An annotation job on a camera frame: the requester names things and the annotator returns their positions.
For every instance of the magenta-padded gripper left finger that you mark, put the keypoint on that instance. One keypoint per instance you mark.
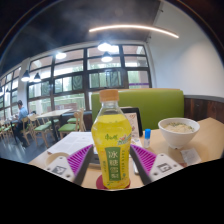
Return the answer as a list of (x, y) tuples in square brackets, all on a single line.
[(78, 160)]

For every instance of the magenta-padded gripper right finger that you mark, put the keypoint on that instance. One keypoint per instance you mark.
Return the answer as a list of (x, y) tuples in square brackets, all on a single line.
[(146, 159)]

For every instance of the yellow drink bottle orange cap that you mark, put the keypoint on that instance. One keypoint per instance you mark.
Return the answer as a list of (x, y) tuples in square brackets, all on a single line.
[(111, 143)]

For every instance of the printed white paper sheet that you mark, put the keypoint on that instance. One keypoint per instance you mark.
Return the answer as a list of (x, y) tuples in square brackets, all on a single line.
[(73, 141)]

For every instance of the small blue-capped white bottle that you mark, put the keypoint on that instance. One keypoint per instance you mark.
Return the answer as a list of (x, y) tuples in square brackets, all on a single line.
[(147, 140)]

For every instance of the white ceramic bowl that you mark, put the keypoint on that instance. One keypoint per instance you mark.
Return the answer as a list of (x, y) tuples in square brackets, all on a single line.
[(179, 135)]

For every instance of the small white paper packet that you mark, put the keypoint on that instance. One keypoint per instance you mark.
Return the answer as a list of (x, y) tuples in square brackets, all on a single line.
[(190, 156)]

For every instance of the wooden chairs with green seats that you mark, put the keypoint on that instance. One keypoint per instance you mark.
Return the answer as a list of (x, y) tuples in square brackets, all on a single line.
[(45, 127)]

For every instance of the light wooden dining table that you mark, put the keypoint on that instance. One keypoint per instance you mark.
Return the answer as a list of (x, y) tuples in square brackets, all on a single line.
[(53, 113)]

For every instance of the green upholstered bench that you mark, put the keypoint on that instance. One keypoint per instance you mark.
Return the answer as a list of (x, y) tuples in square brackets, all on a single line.
[(153, 106)]

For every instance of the person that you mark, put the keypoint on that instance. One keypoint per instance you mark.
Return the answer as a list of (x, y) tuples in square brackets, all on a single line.
[(22, 116)]

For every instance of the black pendant lamps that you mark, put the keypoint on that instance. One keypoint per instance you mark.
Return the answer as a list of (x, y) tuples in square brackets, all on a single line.
[(106, 58)]

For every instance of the curved linear ceiling light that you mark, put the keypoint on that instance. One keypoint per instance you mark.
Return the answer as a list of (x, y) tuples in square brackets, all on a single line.
[(133, 27)]

